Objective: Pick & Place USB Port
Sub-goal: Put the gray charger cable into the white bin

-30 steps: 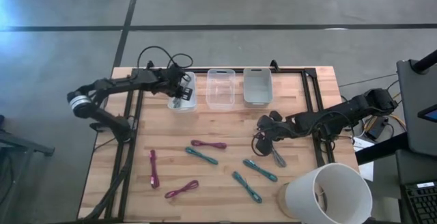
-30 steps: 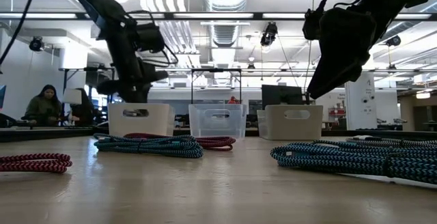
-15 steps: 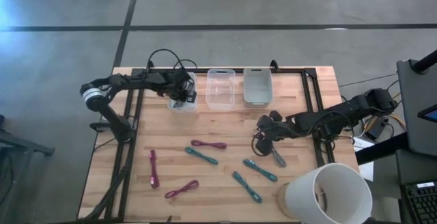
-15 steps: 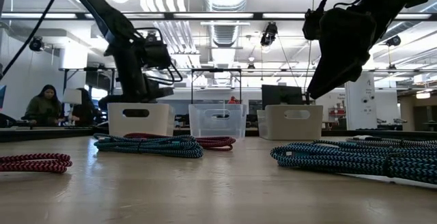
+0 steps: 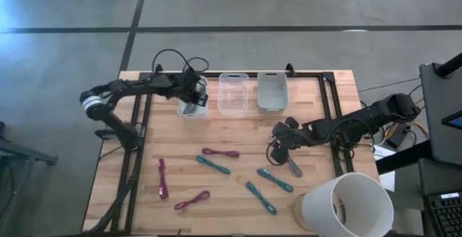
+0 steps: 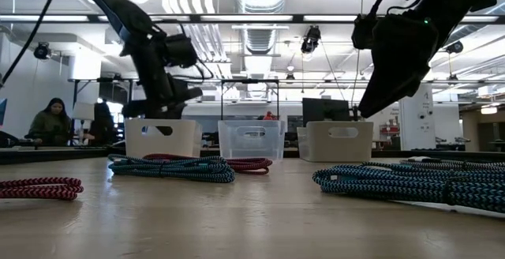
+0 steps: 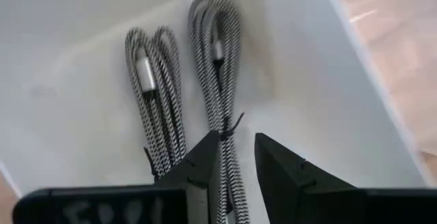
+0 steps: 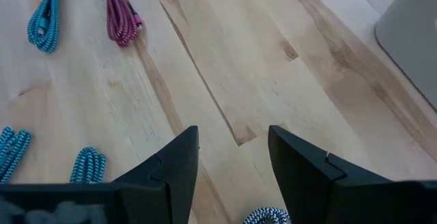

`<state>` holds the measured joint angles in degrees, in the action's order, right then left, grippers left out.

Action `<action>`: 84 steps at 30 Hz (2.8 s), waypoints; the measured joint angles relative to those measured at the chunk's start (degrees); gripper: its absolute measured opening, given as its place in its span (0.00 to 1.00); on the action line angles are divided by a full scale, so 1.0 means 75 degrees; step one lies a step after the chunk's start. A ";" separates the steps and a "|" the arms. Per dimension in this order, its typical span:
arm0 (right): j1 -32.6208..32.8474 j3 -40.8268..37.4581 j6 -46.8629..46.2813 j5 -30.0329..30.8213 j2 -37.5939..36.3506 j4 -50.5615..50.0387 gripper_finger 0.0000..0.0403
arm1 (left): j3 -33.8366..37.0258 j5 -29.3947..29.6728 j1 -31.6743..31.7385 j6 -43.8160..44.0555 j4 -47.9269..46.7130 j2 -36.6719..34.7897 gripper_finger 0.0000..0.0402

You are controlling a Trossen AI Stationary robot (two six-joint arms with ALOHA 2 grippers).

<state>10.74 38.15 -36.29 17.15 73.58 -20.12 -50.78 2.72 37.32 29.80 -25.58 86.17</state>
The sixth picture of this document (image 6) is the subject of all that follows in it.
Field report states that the dark red braided cable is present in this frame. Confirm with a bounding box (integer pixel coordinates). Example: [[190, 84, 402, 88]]
[[142, 152, 274, 176]]

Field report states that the red white braided cable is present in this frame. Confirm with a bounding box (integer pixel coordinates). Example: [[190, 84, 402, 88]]
[[0, 177, 84, 202]]

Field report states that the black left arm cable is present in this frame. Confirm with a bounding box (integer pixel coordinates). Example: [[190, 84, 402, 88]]
[[0, 0, 65, 88]]

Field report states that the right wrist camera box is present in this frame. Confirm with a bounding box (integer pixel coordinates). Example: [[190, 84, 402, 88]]
[[350, 13, 380, 51]]

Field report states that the person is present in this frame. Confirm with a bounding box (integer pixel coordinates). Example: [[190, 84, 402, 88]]
[[83, 101, 119, 146], [25, 97, 73, 147]]

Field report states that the silver ventilation duct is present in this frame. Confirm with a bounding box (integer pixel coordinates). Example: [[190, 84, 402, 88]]
[[235, 0, 290, 57]]

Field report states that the black hanging overhead camera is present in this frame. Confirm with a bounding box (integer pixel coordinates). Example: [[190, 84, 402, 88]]
[[301, 25, 322, 54]]

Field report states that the black table edge rail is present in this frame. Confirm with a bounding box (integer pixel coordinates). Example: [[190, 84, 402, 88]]
[[0, 146, 505, 164]]

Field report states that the teal black braided cable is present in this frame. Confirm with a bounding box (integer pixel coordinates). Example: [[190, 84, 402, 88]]
[[107, 154, 237, 184]]

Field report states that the black metal frame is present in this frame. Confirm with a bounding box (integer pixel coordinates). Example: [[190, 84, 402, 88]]
[[219, 78, 281, 122], [72, 77, 134, 146]]

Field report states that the white strip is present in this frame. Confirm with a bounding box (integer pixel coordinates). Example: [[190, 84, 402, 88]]
[[394, 200, 505, 220]]

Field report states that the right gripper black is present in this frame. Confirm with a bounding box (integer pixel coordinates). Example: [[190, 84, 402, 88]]
[[357, 13, 440, 118]]

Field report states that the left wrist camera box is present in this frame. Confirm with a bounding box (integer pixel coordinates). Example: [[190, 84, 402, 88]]
[[163, 33, 199, 69]]

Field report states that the black computer monitor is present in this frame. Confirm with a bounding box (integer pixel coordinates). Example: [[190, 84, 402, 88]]
[[302, 97, 352, 127]]

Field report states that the white plastic bin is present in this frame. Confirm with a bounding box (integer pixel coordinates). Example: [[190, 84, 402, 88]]
[[297, 121, 374, 163], [124, 118, 202, 158]]

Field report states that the white lampshade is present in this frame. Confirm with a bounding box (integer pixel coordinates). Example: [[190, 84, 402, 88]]
[[73, 101, 96, 122]]

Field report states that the clear plastic bin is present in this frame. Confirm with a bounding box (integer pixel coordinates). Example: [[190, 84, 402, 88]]
[[217, 119, 286, 161]]

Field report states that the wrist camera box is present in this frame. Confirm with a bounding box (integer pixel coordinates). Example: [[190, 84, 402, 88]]
[[350, 13, 380, 51], [163, 33, 199, 69]]

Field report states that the blue black braided cable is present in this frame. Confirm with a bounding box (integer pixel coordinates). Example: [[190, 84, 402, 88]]
[[312, 163, 505, 215]]

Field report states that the white square pillar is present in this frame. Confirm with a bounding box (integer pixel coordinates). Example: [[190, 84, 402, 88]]
[[398, 84, 436, 152]]

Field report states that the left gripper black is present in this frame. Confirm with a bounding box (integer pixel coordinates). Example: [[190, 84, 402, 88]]
[[122, 33, 204, 120]]

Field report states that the black white braided cable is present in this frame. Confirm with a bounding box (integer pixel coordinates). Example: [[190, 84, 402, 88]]
[[400, 156, 505, 175]]

